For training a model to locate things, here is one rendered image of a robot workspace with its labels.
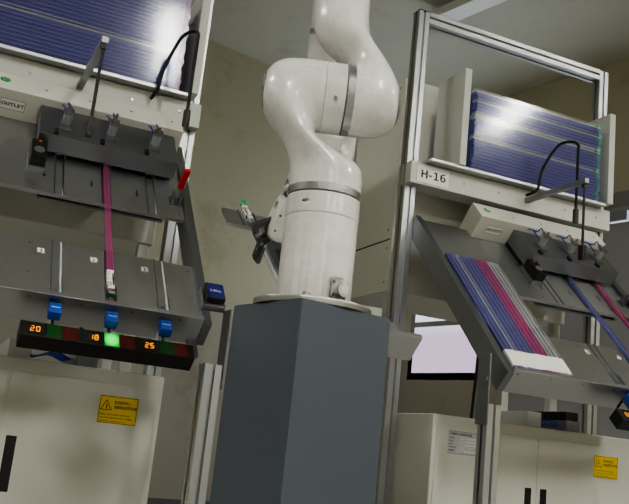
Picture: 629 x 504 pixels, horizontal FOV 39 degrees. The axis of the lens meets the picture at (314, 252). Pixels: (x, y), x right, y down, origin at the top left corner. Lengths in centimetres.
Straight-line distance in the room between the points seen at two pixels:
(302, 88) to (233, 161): 455
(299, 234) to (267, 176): 475
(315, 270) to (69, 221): 123
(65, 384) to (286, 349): 90
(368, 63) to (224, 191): 445
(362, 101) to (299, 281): 31
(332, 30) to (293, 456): 73
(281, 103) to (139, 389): 93
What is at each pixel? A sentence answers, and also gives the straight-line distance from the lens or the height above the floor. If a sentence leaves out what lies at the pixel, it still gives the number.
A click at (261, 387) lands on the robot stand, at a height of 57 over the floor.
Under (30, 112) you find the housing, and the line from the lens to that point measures 233.
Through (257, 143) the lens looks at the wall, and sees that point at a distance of 613.
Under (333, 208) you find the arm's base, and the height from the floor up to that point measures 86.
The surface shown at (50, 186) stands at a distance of 212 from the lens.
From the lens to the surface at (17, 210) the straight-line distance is 248.
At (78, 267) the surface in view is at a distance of 190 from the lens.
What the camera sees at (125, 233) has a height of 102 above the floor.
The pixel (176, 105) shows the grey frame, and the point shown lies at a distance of 247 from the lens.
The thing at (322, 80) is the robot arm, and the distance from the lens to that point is 146.
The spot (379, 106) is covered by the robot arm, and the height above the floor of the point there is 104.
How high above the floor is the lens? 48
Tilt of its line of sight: 13 degrees up
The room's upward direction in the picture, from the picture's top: 6 degrees clockwise
